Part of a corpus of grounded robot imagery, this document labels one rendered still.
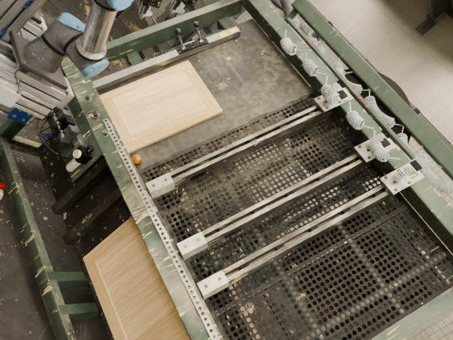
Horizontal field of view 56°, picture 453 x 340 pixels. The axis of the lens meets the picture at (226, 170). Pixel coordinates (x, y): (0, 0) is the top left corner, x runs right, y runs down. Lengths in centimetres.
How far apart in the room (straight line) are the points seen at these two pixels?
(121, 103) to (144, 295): 105
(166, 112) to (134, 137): 23
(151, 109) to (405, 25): 602
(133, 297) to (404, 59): 617
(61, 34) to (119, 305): 137
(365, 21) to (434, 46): 127
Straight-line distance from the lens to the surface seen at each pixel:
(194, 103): 243
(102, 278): 250
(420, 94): 728
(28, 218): 266
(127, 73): 260
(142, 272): 232
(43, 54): 191
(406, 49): 767
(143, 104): 247
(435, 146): 276
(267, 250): 195
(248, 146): 219
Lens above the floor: 177
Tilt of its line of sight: 14 degrees down
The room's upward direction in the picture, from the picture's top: 50 degrees clockwise
